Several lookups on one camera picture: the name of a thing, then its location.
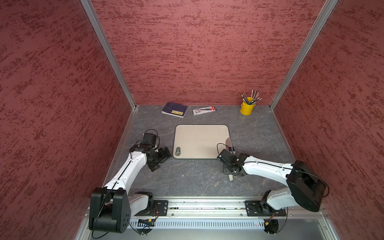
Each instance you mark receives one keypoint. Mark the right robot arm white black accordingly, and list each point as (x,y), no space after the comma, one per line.
(303,187)

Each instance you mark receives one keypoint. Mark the yellow pen cup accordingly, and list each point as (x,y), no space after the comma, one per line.
(247,106)

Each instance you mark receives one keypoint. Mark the pens in cup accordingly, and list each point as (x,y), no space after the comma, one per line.
(254,94)

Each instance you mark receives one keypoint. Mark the beige cutting board green rim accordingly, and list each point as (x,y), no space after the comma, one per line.
(199,142)

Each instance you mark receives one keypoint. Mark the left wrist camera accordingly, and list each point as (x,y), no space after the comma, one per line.
(149,139)

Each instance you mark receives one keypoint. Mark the left aluminium corner post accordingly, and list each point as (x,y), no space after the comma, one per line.
(97,26)

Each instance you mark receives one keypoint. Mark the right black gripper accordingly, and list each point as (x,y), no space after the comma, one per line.
(225,170)

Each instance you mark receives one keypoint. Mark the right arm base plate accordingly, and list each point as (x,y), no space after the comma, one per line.
(255,208)

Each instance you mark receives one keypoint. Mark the aluminium corner post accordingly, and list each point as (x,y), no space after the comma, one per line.
(97,26)
(320,21)

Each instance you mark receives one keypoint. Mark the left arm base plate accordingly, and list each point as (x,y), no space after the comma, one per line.
(159,208)

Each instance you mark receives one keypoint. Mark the right aluminium corner post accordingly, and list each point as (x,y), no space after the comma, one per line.
(320,21)

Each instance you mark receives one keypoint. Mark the dark blue notebook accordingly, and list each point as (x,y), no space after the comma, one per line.
(176,110)

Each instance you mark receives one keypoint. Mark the knife with cream handle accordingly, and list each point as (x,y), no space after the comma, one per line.
(231,150)

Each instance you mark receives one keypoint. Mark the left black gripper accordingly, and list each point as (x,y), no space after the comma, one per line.
(163,157)

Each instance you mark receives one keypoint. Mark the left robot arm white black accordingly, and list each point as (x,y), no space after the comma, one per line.
(111,208)

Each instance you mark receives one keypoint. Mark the aluminium front rail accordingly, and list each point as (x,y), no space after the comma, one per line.
(226,208)

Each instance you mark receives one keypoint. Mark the white toothpaste box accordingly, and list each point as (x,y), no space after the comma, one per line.
(204,110)

